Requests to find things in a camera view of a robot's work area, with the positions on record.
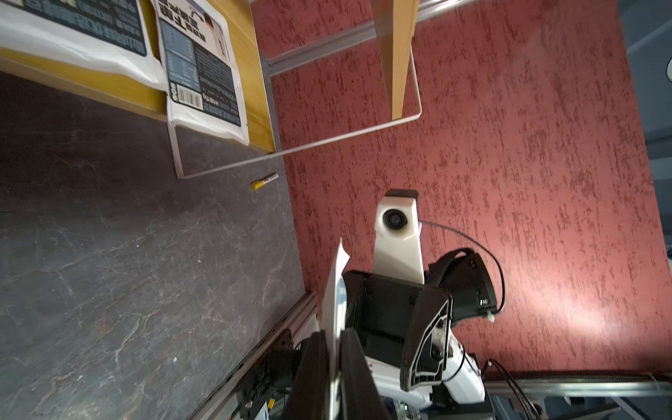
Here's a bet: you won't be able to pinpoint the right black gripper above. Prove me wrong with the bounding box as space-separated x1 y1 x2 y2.
343 271 453 391

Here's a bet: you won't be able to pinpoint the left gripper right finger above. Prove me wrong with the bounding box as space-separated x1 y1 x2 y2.
339 329 390 420

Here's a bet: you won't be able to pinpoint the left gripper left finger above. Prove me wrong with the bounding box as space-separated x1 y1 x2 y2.
283 332 330 420

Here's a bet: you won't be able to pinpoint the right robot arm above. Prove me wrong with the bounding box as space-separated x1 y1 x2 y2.
344 248 497 419

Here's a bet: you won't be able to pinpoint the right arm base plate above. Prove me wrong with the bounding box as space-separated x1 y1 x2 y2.
236 328 301 419

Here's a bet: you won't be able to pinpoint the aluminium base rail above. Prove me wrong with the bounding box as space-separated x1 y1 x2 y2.
190 292 318 419

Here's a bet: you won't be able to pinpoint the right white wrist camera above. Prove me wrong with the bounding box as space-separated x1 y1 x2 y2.
372 189 425 285

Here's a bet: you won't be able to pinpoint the white frame wooden shelf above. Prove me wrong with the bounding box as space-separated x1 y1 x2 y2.
0 0 424 180

